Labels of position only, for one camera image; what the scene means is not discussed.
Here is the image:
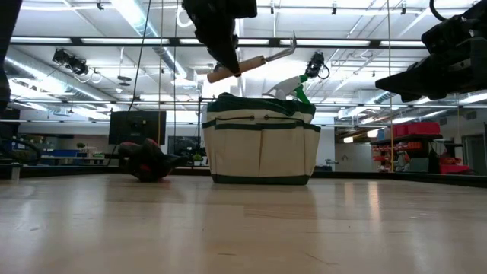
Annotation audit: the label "silver ventilation duct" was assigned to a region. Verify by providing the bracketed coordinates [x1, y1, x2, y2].
[3, 47, 126, 111]

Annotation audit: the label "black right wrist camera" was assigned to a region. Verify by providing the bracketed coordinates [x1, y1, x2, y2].
[421, 2, 487, 53]

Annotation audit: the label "red storage bin shelf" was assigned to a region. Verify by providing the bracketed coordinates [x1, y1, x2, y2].
[371, 121, 475, 175]

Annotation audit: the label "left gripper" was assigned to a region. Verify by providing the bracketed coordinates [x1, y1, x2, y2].
[181, 0, 258, 77]

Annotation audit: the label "red black gardening gloves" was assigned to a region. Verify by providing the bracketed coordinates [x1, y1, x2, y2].
[116, 137, 190, 183]

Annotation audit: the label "black monitor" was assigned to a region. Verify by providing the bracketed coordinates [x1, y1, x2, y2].
[108, 110, 167, 145]

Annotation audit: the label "green spray bottle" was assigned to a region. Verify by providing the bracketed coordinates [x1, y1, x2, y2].
[262, 74, 312, 105]

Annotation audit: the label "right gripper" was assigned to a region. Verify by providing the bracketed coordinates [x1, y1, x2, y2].
[374, 37, 487, 103]

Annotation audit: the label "long black cable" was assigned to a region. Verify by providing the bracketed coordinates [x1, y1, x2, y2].
[127, 0, 153, 113]

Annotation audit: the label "black overhead camera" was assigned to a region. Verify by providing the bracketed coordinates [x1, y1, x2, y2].
[305, 52, 330, 80]

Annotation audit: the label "three-prong wooden hand cultivator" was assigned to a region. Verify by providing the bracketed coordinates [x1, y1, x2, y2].
[206, 32, 298, 84]

